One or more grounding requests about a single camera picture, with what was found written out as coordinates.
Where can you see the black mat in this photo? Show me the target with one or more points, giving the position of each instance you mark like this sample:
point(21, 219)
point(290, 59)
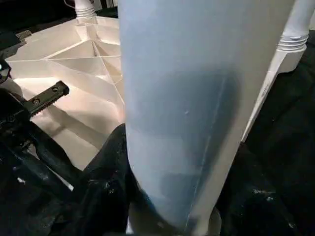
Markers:
point(283, 110)

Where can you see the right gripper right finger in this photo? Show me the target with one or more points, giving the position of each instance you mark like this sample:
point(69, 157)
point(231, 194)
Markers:
point(258, 209)

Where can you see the white plastic table top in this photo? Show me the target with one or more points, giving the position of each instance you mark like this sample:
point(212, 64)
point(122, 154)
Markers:
point(73, 61)

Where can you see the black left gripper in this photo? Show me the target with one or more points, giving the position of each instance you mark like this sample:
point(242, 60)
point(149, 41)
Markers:
point(12, 110)

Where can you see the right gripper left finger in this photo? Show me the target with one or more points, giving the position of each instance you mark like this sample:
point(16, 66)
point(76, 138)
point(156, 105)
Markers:
point(105, 196)

